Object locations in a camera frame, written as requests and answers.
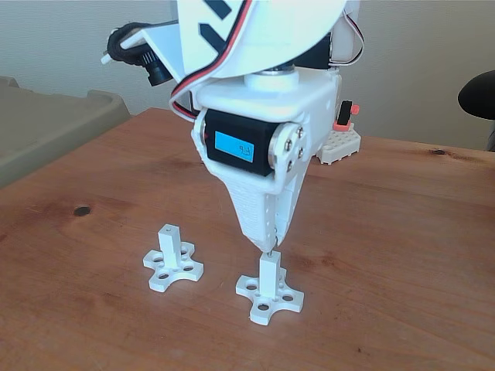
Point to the olive plastic bin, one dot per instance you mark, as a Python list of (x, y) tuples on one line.
[(46, 127)]

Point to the black rounded chair part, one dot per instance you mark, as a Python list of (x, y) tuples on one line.
[(479, 96)]

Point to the white post stand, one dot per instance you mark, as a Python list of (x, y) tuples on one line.
[(268, 274), (170, 247)]

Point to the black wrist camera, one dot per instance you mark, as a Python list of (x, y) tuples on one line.
[(156, 73)]

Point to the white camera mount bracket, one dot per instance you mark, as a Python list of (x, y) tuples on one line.
[(162, 42)]

